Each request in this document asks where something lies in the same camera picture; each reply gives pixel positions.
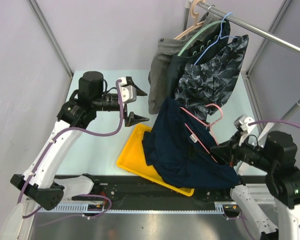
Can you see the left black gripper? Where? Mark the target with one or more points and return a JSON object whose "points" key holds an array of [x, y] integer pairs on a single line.
{"points": [[132, 118]]}

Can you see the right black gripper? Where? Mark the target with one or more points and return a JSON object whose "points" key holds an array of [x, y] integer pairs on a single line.
{"points": [[225, 151]]}

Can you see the pink wire hanger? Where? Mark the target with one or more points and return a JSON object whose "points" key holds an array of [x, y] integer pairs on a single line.
{"points": [[209, 126]]}

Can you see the navy blue shorts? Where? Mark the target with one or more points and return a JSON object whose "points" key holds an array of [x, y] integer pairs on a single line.
{"points": [[179, 149]]}

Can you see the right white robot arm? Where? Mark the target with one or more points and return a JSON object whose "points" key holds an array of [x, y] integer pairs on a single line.
{"points": [[277, 159]]}

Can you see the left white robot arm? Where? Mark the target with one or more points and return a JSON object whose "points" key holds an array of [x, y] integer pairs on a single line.
{"points": [[38, 182]]}

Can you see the grey sweat shorts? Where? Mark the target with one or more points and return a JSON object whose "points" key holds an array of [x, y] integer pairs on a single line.
{"points": [[166, 48]]}

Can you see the leaf patterned shorts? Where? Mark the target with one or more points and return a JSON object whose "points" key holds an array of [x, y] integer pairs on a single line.
{"points": [[212, 82]]}

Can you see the dark teal shorts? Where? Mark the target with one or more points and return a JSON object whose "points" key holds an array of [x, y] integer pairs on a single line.
{"points": [[177, 65]]}

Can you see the wooden hanger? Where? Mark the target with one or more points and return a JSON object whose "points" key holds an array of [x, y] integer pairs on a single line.
{"points": [[190, 11]]}

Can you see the green hanger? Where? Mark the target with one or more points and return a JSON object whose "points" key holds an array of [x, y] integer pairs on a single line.
{"points": [[197, 35]]}

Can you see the yellow plastic tray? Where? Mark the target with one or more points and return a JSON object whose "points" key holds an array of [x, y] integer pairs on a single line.
{"points": [[132, 160]]}

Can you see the grey rack pole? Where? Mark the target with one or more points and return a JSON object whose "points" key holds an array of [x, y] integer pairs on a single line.
{"points": [[291, 111]]}

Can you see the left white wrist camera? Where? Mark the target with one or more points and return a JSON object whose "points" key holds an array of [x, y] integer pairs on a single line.
{"points": [[127, 89]]}

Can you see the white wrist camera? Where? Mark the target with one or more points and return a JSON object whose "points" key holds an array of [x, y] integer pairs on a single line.
{"points": [[127, 89], [242, 125]]}

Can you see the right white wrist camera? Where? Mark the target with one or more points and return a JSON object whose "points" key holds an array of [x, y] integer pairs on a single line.
{"points": [[242, 125]]}

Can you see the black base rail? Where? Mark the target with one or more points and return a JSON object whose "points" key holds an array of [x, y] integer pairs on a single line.
{"points": [[134, 193]]}

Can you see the blue wire hanger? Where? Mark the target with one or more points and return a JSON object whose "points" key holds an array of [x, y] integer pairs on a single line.
{"points": [[219, 37]]}

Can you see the metal clothes rail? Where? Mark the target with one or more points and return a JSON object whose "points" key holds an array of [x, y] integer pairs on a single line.
{"points": [[256, 30]]}

